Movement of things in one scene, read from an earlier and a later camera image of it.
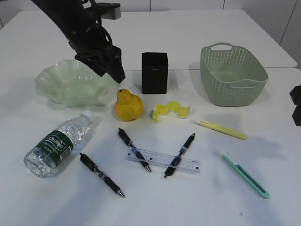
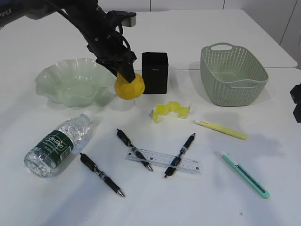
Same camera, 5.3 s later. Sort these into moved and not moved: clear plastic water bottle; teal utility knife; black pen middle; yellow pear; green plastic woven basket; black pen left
Moved: yellow pear
Not moved: black pen left; green plastic woven basket; black pen middle; clear plastic water bottle; teal utility knife
